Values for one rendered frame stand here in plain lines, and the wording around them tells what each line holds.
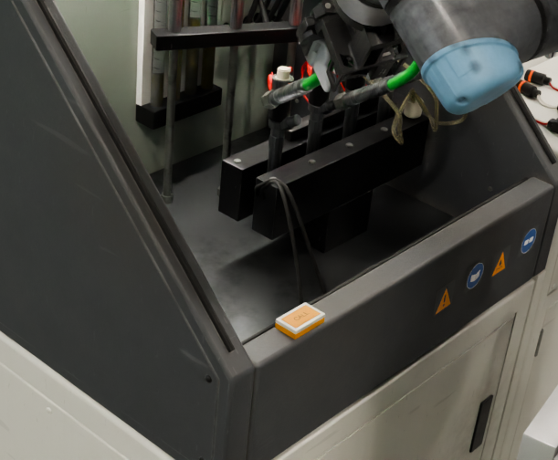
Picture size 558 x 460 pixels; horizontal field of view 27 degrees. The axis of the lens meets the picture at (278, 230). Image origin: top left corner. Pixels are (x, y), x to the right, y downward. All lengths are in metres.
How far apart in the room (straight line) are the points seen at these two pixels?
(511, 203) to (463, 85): 0.65
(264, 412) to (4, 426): 0.47
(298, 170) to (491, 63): 0.61
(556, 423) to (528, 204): 0.53
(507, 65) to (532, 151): 0.71
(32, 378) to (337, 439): 0.39
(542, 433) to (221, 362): 0.33
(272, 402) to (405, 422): 0.35
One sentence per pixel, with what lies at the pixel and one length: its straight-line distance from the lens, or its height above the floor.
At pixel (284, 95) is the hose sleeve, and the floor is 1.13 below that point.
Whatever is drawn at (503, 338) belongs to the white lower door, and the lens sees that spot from 1.74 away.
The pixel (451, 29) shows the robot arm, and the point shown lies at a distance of 0.96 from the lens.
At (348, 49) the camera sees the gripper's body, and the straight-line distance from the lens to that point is 1.14.
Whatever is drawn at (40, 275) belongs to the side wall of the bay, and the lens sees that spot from 1.38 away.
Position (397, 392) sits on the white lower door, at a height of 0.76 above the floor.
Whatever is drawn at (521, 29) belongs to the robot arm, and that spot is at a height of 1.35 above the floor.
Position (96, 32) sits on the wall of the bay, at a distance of 1.62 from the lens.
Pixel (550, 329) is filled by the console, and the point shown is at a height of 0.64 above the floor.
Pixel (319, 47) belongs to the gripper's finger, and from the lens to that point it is 1.22.
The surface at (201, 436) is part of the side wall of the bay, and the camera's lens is 1.26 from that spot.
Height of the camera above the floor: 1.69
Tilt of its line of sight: 31 degrees down
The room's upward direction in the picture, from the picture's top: 6 degrees clockwise
